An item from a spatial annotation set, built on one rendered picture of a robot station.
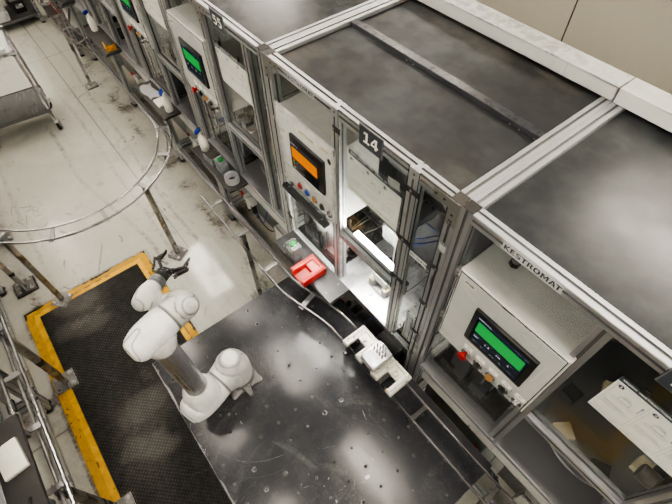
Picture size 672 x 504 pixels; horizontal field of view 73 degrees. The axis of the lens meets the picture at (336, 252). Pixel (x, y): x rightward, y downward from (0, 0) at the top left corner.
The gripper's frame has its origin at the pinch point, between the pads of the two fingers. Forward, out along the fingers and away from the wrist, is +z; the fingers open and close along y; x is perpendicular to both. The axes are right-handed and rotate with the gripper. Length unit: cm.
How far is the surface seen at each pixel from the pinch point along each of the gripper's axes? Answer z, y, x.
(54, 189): 138, 184, 104
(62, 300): 33, 104, 116
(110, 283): 54, 78, 105
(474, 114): -16, -114, -130
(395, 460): -63, -142, 22
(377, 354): -31, -119, -10
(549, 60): 12, -137, -149
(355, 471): -71, -125, 28
